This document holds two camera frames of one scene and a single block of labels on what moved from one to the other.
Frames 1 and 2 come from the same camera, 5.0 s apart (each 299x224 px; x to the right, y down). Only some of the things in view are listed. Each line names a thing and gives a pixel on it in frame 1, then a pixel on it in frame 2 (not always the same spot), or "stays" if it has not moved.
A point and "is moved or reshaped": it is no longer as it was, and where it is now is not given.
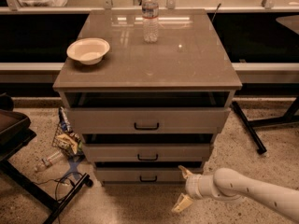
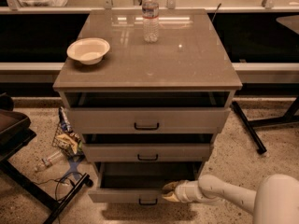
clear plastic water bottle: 150,16 stays
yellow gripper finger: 186,173 → 170,187
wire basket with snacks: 65,139 stays
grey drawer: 148,152 stays
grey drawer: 142,177 is moved or reshaped
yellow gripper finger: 183,203 → 170,197
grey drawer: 149,120 stays
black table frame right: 249,126 stays
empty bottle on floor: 47,161 stays
